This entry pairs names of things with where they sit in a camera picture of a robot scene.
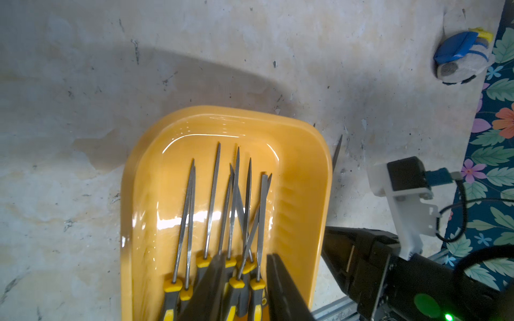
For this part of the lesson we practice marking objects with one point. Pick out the file tool four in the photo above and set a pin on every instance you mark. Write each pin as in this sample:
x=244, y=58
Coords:
x=235, y=284

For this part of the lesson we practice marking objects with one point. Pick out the file tool seven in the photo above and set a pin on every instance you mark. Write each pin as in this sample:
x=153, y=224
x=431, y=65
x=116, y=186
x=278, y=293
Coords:
x=242, y=308

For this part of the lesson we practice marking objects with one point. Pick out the file tool ten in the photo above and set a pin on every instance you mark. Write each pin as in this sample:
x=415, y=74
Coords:
x=173, y=286

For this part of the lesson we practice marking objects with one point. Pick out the file tool five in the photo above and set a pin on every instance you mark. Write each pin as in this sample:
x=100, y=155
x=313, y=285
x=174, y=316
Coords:
x=231, y=261

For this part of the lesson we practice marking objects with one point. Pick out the blue yellow keychain toy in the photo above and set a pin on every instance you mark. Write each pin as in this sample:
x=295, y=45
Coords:
x=463, y=56

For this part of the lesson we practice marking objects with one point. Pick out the file tool eight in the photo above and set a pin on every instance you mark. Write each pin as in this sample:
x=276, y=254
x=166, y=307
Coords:
x=203, y=260

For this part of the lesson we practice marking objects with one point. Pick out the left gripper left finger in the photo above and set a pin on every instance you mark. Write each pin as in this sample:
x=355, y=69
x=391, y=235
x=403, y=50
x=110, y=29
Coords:
x=206, y=301

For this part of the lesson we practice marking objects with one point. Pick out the file tool two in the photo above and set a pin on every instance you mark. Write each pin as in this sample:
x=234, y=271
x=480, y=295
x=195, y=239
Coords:
x=336, y=153

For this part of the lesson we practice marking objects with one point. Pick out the file tool three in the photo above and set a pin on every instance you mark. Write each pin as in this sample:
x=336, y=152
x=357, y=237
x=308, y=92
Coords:
x=257, y=285

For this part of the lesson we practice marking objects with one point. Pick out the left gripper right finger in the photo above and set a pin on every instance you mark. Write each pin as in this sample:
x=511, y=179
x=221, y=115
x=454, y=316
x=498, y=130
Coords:
x=285, y=301

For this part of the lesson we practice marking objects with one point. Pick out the file tool nine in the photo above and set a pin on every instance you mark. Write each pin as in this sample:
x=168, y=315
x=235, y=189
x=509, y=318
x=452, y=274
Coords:
x=187, y=291

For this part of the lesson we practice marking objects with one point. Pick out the file tool six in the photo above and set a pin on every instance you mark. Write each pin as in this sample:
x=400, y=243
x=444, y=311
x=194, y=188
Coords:
x=225, y=212

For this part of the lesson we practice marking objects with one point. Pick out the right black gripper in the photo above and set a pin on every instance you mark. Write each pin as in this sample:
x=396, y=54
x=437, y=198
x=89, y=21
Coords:
x=359, y=260

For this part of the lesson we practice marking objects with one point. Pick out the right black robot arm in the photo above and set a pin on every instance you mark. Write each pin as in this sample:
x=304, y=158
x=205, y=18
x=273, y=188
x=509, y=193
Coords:
x=421, y=289

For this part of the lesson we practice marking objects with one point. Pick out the yellow plastic storage tray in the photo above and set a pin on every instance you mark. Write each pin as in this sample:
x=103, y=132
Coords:
x=176, y=202

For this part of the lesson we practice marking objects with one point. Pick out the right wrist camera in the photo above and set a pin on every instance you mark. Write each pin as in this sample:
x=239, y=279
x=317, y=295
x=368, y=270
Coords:
x=406, y=184

